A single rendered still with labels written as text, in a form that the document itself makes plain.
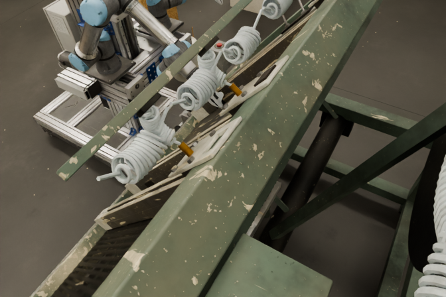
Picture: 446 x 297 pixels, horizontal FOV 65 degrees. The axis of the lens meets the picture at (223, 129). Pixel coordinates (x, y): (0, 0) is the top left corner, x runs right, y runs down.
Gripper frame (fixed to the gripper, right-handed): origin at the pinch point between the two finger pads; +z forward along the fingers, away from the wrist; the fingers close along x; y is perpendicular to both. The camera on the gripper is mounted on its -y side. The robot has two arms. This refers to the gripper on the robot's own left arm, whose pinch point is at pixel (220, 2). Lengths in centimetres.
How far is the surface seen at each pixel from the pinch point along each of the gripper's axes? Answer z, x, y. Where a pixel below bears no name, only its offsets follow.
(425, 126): 22, -76, 113
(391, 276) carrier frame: 168, -39, 66
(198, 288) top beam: 0, -136, 101
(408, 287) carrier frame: 113, -70, 92
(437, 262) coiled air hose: -7, -127, 130
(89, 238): 45, -127, -10
